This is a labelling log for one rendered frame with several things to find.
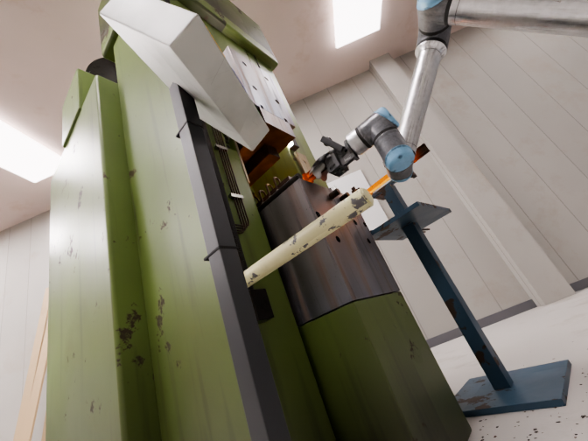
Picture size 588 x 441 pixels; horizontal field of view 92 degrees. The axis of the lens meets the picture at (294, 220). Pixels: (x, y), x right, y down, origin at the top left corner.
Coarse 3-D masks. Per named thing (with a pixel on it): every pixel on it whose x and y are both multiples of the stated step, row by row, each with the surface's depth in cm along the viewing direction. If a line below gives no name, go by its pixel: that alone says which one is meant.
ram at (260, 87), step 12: (228, 48) 135; (228, 60) 133; (240, 60) 136; (240, 72) 128; (252, 72) 140; (264, 72) 153; (252, 84) 131; (264, 84) 143; (252, 96) 123; (264, 96) 134; (276, 96) 146; (264, 108) 126; (276, 108) 136; (288, 120) 139
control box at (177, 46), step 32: (128, 0) 59; (128, 32) 59; (160, 32) 51; (192, 32) 51; (160, 64) 63; (192, 64) 54; (224, 64) 58; (192, 96) 70; (224, 96) 63; (224, 128) 77; (256, 128) 76
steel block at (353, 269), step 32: (288, 192) 101; (320, 192) 105; (288, 224) 100; (352, 224) 110; (320, 256) 89; (352, 256) 95; (288, 288) 96; (320, 288) 88; (352, 288) 84; (384, 288) 100
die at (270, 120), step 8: (264, 112) 124; (264, 120) 119; (272, 120) 125; (280, 120) 132; (272, 128) 123; (280, 128) 127; (288, 128) 133; (264, 136) 126; (272, 136) 128; (280, 136) 130; (288, 136) 132; (240, 144) 129; (264, 144) 131; (272, 144) 133; (280, 144) 135; (288, 144) 137; (240, 152) 130; (248, 152) 132; (256, 152) 134; (248, 160) 137
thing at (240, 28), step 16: (192, 0) 160; (208, 0) 176; (224, 0) 200; (208, 16) 170; (224, 16) 182; (240, 16) 208; (112, 32) 161; (224, 32) 181; (240, 32) 186; (256, 32) 216; (112, 48) 167; (256, 48) 197; (272, 64) 211
